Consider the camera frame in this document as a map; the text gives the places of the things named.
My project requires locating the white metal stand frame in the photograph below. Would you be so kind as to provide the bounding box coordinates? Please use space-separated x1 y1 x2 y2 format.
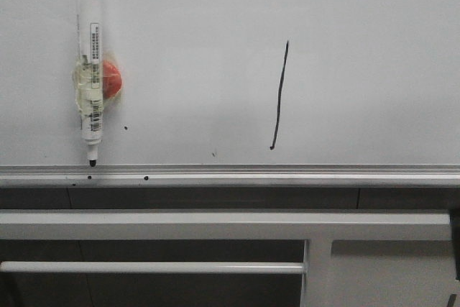
1 210 451 306

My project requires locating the white whiteboard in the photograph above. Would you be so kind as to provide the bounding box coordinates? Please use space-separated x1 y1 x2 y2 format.
1 0 459 166

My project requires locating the red round magnet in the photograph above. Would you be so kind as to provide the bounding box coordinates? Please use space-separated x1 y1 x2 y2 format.
103 60 122 100

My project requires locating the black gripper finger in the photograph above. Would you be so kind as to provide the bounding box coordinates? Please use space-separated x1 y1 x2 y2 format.
449 208 460 280

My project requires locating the white horizontal stand bar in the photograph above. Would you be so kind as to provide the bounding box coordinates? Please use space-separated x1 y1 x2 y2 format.
1 261 306 275

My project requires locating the aluminium whiteboard tray rail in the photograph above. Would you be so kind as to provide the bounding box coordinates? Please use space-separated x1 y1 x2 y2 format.
1 164 459 188

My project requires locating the white whiteboard marker with tape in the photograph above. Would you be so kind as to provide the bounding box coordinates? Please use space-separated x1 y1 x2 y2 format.
73 0 104 168

